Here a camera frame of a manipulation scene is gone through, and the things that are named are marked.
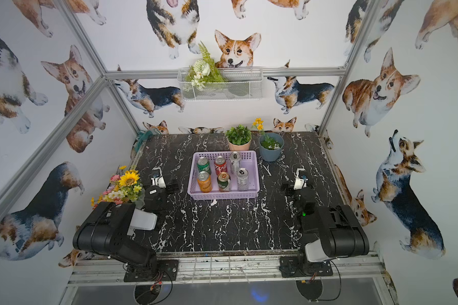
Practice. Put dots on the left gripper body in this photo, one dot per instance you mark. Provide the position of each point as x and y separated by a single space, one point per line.
167 187

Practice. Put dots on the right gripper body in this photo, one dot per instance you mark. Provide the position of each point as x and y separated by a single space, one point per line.
290 189

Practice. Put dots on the orange soda can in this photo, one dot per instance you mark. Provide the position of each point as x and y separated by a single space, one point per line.
204 181

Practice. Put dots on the green soda can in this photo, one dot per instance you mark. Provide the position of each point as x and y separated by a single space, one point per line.
203 165

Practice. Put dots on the silver grey can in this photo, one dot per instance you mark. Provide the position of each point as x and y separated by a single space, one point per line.
242 179

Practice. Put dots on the green and red can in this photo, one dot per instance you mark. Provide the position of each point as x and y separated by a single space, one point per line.
224 182

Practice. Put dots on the red cola can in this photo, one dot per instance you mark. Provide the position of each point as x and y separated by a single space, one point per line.
220 165

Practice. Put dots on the white Monster can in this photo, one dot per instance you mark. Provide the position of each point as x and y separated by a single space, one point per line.
235 159

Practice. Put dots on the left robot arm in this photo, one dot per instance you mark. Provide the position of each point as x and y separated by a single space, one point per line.
105 232

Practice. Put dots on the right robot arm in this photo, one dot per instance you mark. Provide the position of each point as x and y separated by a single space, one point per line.
327 232

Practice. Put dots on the purple plastic basket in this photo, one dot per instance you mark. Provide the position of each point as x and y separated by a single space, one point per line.
248 161

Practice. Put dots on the sunflower bouquet with white fence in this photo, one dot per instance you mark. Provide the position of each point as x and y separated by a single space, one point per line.
124 187

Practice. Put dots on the yellow flower in blue pot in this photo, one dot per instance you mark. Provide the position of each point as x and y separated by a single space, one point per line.
271 144

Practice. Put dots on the teal clamp at table corner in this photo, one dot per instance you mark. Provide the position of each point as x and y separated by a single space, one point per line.
142 137

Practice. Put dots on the green plant in pink pot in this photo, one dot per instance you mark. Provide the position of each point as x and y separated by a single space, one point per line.
239 138

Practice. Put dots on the white flower fern bouquet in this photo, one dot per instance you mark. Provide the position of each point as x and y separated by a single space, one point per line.
204 73

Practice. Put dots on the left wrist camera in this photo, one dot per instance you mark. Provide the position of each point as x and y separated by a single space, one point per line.
157 178

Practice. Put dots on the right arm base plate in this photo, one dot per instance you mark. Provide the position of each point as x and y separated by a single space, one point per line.
293 266

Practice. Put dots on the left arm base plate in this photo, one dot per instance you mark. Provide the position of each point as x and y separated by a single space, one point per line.
163 270

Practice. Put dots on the aluminium mounting rail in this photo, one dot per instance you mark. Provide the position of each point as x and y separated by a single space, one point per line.
229 269

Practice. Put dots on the white wire wall basket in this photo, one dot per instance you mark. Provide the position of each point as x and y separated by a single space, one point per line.
240 84

